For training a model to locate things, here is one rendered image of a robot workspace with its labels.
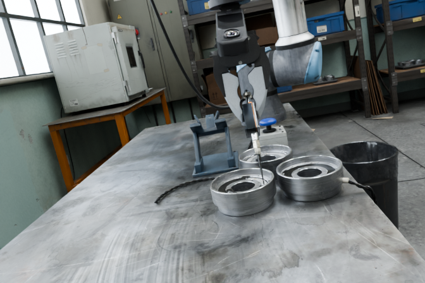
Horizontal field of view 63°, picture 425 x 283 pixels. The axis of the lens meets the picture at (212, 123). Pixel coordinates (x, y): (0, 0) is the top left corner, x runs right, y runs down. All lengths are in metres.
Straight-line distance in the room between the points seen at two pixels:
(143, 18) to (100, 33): 1.73
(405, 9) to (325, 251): 4.12
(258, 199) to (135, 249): 0.19
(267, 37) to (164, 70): 1.34
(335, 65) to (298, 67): 3.69
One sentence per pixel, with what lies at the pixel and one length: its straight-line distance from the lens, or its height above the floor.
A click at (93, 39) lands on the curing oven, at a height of 1.32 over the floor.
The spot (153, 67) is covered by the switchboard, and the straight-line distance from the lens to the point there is 4.48.
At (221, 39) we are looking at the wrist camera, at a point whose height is 1.06.
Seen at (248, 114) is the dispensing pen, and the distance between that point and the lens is 0.59.
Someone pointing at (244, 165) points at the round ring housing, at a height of 0.83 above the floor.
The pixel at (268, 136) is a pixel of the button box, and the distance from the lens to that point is 0.80.
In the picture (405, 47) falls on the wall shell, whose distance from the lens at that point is 5.00.
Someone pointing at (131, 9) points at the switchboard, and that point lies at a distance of 4.57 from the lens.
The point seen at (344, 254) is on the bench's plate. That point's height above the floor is 0.80.
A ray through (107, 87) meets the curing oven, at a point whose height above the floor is 0.95.
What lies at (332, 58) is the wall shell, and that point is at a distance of 4.72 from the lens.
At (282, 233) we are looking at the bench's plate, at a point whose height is 0.80.
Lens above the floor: 1.05
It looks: 11 degrees down
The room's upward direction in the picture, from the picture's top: 11 degrees counter-clockwise
